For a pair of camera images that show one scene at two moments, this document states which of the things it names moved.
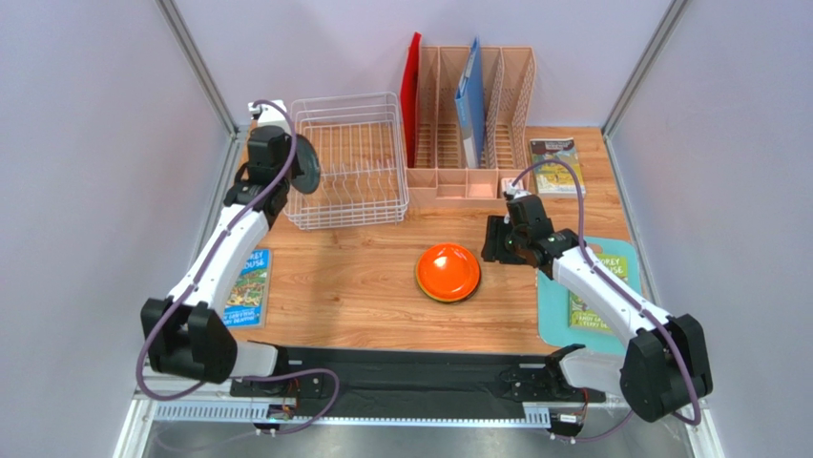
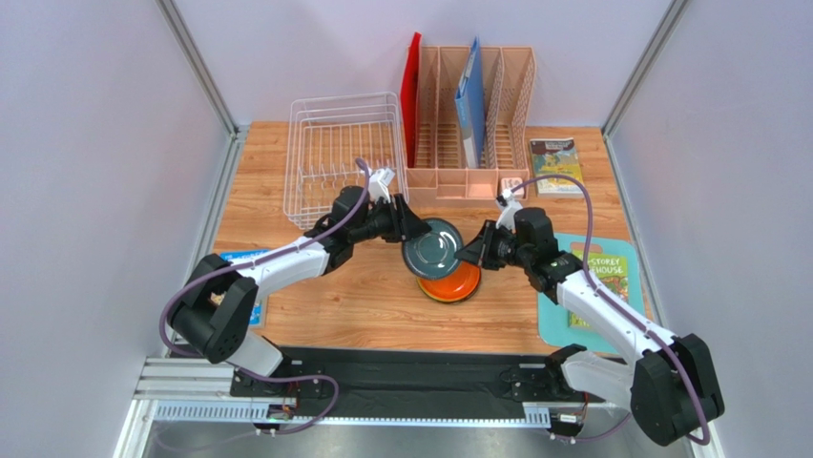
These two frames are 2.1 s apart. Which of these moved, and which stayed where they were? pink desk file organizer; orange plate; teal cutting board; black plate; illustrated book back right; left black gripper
Moved: black plate; left black gripper
Stayed: illustrated book back right; teal cutting board; pink desk file organizer; orange plate
